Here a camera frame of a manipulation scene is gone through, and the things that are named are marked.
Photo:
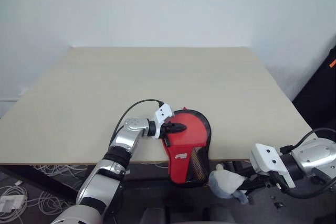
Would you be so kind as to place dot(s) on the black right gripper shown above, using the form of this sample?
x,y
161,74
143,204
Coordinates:
x,y
260,180

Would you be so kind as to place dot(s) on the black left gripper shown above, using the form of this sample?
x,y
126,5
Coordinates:
x,y
167,128

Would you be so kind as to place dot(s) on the red table tennis paddle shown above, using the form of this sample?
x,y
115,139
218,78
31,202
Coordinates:
x,y
194,130

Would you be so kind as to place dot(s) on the white and grey soft object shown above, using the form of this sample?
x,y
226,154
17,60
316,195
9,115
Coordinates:
x,y
225,183

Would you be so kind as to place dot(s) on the red black mesh pouch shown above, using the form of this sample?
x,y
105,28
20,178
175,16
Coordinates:
x,y
181,166

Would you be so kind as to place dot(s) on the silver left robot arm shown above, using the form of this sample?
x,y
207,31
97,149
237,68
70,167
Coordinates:
x,y
105,179

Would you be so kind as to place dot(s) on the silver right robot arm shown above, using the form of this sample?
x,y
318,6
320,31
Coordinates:
x,y
312,155

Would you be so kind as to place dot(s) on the small black floor bits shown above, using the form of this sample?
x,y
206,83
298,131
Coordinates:
x,y
277,204

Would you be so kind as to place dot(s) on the white power adapter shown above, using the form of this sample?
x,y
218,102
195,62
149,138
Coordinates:
x,y
11,203

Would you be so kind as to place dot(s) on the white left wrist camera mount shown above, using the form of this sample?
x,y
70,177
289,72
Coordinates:
x,y
162,113

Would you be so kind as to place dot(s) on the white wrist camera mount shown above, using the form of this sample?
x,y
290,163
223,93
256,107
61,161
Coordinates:
x,y
270,163
162,113

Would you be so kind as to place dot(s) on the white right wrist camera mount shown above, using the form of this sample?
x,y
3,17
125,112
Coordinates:
x,y
270,163

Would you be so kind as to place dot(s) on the black table frame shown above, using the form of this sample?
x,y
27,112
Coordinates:
x,y
34,179

